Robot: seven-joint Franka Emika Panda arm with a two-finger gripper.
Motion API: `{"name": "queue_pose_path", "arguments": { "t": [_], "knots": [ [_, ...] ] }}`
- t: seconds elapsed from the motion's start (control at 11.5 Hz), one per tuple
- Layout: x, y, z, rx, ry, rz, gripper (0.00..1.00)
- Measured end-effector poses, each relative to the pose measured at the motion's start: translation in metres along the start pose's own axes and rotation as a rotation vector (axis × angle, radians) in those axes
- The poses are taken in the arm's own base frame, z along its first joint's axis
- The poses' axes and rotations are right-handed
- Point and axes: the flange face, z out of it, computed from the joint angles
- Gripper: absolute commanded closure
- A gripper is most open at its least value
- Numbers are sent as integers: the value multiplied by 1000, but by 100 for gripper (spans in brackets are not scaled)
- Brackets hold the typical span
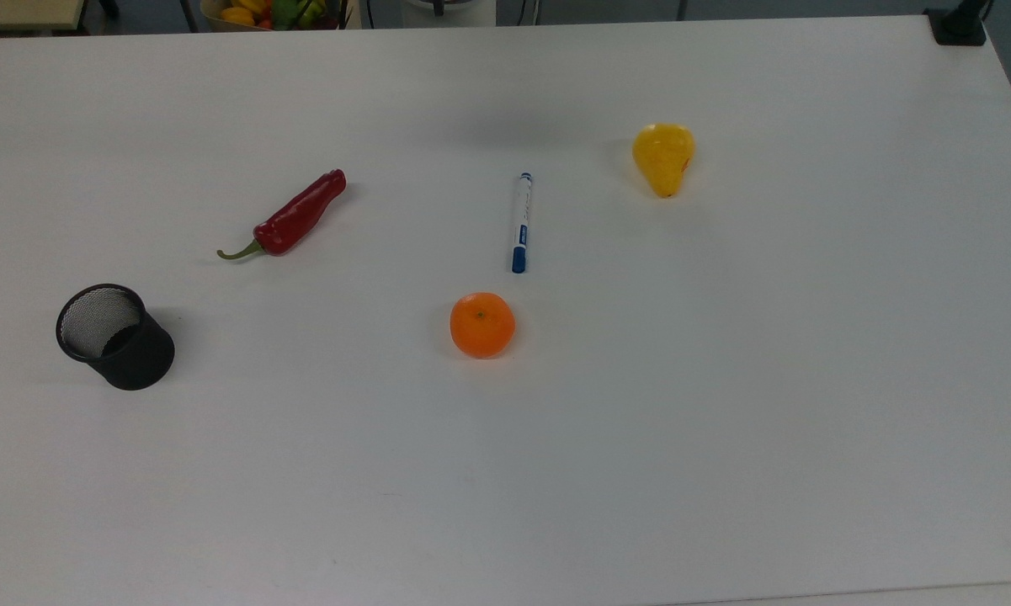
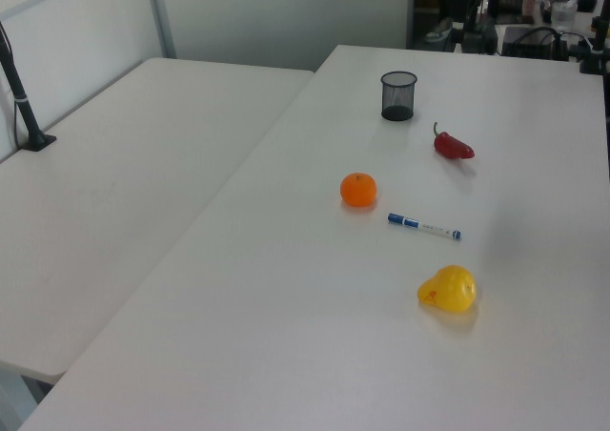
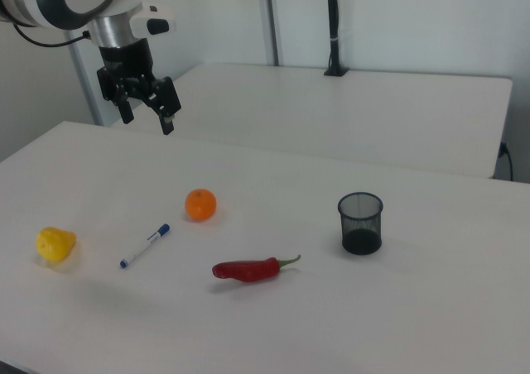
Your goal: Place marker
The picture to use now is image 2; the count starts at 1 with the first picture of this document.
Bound red chili pepper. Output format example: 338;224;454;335
432;121;477;160

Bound black metal stand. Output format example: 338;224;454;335
451;0;499;54

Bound yellow pear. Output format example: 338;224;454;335
417;264;478;314

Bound black electronics box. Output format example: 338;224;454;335
501;25;571;61

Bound black pole mount with base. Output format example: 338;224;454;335
0;20;57;153

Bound black camera clamp mount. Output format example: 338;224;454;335
579;14;610;75

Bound blue and white marker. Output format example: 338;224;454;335
387;212;462;243

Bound white side table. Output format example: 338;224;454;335
0;57;315;384

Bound clear plastic cup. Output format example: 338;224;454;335
550;0;577;27

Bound grey sneaker shoe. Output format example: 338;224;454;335
425;16;455;45

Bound grey partition frame post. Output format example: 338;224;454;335
144;0;178;60

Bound black mesh pen cup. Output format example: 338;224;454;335
379;71;418;122

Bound orange mandarin fruit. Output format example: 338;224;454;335
339;172;377;209

